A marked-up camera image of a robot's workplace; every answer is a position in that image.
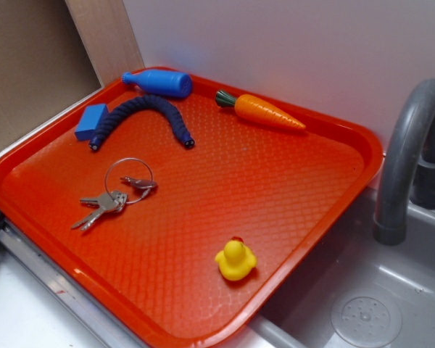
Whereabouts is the yellow rubber duck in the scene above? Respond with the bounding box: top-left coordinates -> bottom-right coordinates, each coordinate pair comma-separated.
215,237 -> 257,281

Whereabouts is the grey toy faucet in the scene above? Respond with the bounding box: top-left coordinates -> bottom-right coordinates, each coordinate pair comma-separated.
373,79 -> 435,245

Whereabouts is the orange toy carrot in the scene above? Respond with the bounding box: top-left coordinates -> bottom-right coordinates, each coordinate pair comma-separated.
215,90 -> 306,131

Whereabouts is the brown cardboard panel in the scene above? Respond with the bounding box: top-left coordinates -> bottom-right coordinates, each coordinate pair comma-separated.
0,0 -> 103,163

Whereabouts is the silver key ring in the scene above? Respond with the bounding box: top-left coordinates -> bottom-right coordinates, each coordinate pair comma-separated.
104,157 -> 157,204

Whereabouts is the orange plastic tray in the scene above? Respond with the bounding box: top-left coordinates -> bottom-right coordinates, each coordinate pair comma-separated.
0,77 -> 382,347

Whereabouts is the silver key short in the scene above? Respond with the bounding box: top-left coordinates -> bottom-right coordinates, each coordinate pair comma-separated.
79,193 -> 112,209

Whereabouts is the blue rectangular block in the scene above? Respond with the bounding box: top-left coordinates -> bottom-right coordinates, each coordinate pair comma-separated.
75,104 -> 109,141

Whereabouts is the small key with tag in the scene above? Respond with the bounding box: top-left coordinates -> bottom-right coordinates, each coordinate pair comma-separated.
120,176 -> 157,190

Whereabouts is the dark blue braided rope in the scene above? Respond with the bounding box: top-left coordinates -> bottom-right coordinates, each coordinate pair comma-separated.
88,94 -> 196,152

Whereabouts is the silver key long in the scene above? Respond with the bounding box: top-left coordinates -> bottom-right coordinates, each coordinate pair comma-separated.
71,190 -> 128,231

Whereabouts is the blue toy bottle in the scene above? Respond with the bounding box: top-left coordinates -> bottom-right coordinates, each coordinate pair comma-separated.
121,69 -> 193,98

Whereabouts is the grey toy sink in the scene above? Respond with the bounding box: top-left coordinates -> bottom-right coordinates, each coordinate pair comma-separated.
249,189 -> 435,347

